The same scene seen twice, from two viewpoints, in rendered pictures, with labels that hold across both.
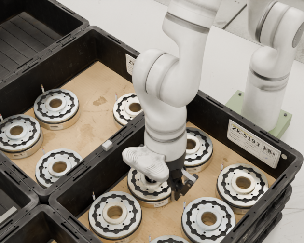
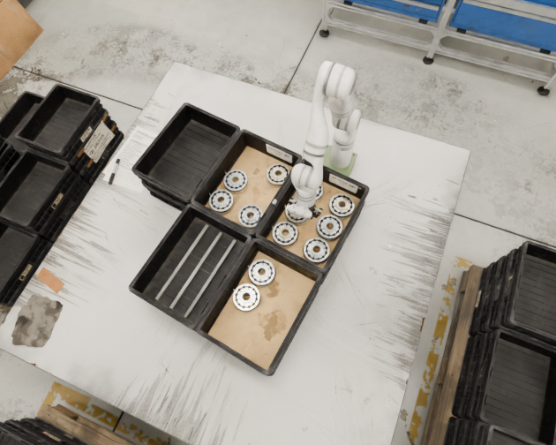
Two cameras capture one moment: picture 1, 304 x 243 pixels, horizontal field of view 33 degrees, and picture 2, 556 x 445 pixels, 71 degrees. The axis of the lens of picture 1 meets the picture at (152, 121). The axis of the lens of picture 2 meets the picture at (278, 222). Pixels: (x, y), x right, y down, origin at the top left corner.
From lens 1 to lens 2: 0.62 m
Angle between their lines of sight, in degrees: 18
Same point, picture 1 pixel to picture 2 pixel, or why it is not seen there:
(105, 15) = (234, 104)
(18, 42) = (196, 141)
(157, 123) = (304, 195)
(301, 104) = (360, 144)
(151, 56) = (299, 169)
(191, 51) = (319, 166)
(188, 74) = (319, 176)
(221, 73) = not seen: hidden behind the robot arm
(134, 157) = (294, 210)
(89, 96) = (250, 169)
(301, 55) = not seen: hidden behind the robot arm
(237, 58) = not seen: hidden behind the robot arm
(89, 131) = (256, 191)
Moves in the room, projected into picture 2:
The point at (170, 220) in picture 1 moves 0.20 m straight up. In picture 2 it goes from (311, 230) to (312, 208)
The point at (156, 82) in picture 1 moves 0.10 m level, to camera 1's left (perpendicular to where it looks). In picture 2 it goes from (304, 182) to (274, 189)
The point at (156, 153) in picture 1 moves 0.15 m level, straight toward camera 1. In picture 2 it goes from (304, 206) to (315, 243)
